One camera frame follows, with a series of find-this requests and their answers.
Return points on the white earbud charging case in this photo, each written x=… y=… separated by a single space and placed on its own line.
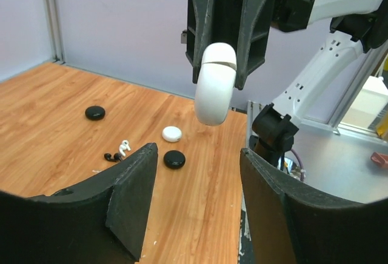
x=171 y=134

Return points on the black round case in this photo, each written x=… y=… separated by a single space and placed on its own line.
x=174 y=159
x=94 y=113

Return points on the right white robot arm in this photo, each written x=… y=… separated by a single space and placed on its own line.
x=356 y=26

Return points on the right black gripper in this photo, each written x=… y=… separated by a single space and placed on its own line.
x=244 y=24

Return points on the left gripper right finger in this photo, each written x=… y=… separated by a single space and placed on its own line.
x=292 y=222

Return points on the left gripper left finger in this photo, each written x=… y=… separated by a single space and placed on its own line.
x=102 y=219

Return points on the black earbud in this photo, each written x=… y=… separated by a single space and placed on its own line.
x=113 y=158

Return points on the white earbud right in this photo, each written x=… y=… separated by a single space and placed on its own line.
x=124 y=147

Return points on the white round case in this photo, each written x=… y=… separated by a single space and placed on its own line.
x=215 y=83

